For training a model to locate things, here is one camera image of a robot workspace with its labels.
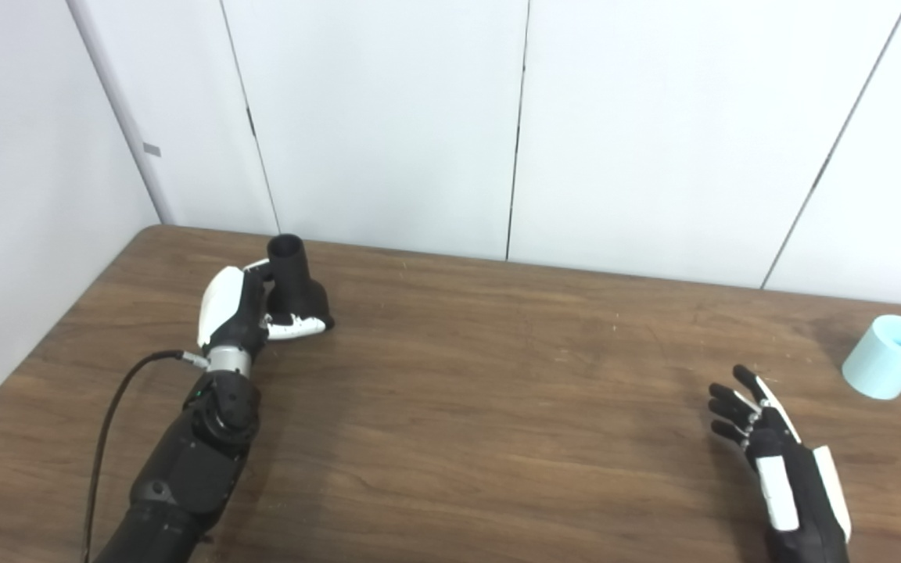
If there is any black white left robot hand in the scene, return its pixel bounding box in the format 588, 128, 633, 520
197, 260, 335, 353

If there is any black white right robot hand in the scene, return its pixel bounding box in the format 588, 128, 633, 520
707, 364, 853, 563

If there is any black cylindrical base part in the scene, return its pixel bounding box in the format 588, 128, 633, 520
266, 234, 333, 329

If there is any light blue cylinder cup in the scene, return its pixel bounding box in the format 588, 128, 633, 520
842, 314, 901, 400

